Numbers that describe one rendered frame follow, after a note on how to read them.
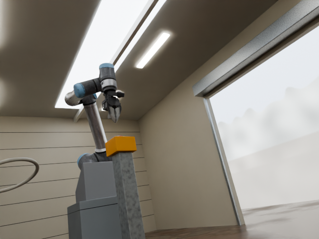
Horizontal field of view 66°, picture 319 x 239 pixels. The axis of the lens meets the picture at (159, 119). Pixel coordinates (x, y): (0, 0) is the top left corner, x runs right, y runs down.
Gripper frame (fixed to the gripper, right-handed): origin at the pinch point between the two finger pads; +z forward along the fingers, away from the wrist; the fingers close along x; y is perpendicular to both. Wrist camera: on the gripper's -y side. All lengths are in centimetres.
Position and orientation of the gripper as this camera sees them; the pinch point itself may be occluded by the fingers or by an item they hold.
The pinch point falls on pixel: (115, 120)
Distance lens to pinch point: 137.2
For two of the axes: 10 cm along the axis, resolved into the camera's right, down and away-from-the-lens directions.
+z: 1.9, 9.3, -3.2
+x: -7.9, -0.5, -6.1
